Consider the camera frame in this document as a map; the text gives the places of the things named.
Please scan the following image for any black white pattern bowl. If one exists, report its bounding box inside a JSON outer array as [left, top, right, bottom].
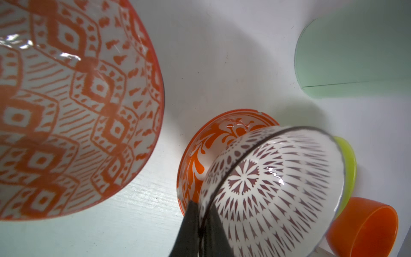
[[199, 126, 345, 257]]

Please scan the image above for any mint green pencil cup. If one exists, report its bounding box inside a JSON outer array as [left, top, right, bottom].
[[294, 1, 411, 98]]

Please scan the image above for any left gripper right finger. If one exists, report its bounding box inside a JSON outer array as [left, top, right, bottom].
[[201, 208, 234, 257]]

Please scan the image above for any orange geometric pattern bowl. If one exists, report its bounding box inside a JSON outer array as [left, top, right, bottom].
[[1, 1, 165, 221]]

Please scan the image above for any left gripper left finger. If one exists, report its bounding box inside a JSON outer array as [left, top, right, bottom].
[[169, 201, 199, 257]]

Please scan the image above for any orange plastic bowl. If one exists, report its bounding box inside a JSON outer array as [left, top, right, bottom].
[[326, 197, 399, 257]]

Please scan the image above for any lime green plastic bowl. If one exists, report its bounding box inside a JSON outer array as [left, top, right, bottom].
[[334, 137, 357, 220]]

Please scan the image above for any orange floral pattern bowl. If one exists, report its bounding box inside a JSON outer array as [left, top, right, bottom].
[[177, 109, 279, 214]]

